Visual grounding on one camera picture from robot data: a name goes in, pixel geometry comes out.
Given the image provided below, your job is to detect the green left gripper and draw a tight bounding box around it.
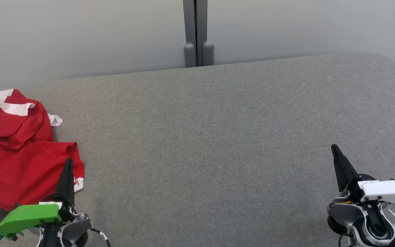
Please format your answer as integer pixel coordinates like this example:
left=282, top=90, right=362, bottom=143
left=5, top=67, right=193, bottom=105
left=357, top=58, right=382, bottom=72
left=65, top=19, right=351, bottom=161
left=0, top=157, right=76, bottom=239

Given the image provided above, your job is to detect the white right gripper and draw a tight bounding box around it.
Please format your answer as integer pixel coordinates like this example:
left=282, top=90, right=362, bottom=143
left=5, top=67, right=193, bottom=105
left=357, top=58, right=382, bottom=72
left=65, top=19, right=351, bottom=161
left=331, top=144, right=395, bottom=206

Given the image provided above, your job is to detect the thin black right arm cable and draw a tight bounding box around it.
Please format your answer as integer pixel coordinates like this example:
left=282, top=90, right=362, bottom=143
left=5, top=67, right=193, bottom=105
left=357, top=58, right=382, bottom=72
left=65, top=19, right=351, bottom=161
left=338, top=232, right=353, bottom=247

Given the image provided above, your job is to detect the red white basketball jersey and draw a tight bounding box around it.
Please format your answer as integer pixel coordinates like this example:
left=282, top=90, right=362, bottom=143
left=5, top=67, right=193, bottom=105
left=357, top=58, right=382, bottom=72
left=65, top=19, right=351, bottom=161
left=0, top=136, right=85, bottom=215

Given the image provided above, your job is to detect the thin black-white left arm cable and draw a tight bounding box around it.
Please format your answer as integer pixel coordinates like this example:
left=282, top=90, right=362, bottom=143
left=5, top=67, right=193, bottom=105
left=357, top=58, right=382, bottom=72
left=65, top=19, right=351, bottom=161
left=90, top=227, right=111, bottom=247

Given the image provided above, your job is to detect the grey partition frame post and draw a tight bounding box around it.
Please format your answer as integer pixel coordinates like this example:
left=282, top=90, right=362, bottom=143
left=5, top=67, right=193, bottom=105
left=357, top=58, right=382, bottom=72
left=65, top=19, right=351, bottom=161
left=183, top=0, right=197, bottom=68
left=196, top=0, right=215, bottom=67

